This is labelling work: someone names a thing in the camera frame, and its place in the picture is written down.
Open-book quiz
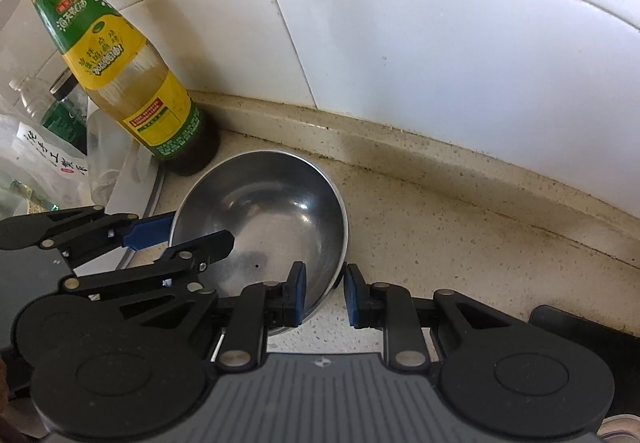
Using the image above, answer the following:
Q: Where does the steel bowl back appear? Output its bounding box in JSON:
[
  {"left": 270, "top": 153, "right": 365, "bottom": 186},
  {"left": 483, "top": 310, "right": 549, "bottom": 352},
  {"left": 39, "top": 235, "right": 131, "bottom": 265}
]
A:
[{"left": 169, "top": 150, "right": 349, "bottom": 319}]

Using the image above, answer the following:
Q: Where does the clear plastic bag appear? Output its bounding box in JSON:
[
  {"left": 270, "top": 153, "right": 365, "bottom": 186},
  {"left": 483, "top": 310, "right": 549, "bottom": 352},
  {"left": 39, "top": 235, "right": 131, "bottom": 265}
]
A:
[{"left": 1, "top": 75, "right": 133, "bottom": 210}]

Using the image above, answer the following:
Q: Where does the white rotating condiment tray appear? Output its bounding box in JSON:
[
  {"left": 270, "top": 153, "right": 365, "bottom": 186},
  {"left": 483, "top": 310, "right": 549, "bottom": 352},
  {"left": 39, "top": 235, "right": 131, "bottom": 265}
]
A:
[{"left": 76, "top": 141, "right": 164, "bottom": 276}]

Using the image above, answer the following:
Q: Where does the green label fish sauce bottle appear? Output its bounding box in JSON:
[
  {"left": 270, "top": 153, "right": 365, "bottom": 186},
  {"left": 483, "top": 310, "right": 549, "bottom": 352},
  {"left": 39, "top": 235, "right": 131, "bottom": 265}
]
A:
[{"left": 40, "top": 68, "right": 88, "bottom": 155}]

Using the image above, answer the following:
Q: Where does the yellow green cooking wine bottle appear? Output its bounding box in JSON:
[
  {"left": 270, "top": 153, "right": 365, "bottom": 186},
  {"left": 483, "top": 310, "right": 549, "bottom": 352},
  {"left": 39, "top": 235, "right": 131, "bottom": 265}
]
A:
[{"left": 32, "top": 0, "right": 220, "bottom": 176}]

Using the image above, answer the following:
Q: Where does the black gas stove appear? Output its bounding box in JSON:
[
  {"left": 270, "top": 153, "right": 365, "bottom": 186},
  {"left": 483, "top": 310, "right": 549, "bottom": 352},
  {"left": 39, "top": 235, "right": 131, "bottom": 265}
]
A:
[{"left": 528, "top": 303, "right": 640, "bottom": 443}]

